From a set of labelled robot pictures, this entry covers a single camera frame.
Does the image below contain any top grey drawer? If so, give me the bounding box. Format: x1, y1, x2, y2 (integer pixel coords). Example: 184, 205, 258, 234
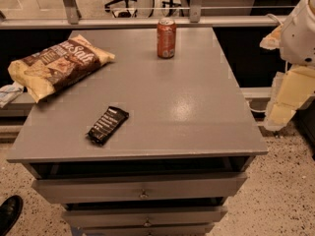
32, 172, 247, 204

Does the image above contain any orange soda can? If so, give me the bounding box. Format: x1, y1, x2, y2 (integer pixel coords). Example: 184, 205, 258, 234
157, 18, 176, 58

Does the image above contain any white cable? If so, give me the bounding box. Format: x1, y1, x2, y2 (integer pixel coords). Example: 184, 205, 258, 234
266, 13, 284, 26

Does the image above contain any yellow brown chip bag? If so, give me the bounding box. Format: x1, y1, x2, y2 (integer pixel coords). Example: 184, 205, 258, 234
8, 34, 115, 102

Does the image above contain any bottom grey drawer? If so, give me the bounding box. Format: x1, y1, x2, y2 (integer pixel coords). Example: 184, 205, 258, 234
83, 223, 215, 236

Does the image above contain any black shoe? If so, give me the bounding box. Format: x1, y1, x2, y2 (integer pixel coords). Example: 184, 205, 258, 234
0, 195, 24, 236

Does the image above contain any black rxbar chocolate bar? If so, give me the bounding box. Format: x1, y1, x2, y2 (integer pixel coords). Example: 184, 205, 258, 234
88, 106, 129, 146

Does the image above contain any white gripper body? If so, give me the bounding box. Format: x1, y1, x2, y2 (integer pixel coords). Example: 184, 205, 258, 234
280, 0, 315, 66

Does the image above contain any grey drawer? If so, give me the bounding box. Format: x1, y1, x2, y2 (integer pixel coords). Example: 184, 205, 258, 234
83, 223, 215, 236
32, 172, 247, 204
62, 206, 227, 228

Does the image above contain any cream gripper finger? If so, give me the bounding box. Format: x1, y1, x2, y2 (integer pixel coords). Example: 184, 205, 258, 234
260, 25, 283, 50
264, 65, 315, 132

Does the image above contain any white blue packet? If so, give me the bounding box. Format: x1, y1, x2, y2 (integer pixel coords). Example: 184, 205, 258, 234
0, 82, 24, 108

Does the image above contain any grey metal railing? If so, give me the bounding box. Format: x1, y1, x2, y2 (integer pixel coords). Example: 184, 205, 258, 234
0, 0, 287, 30

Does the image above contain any black office chair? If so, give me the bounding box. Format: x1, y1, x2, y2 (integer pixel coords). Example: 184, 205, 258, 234
104, 0, 137, 18

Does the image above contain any middle grey drawer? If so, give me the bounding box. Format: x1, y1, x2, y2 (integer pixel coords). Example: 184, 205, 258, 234
62, 206, 227, 228

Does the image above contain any grey drawer cabinet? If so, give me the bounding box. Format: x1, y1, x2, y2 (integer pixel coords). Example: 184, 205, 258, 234
6, 27, 269, 236

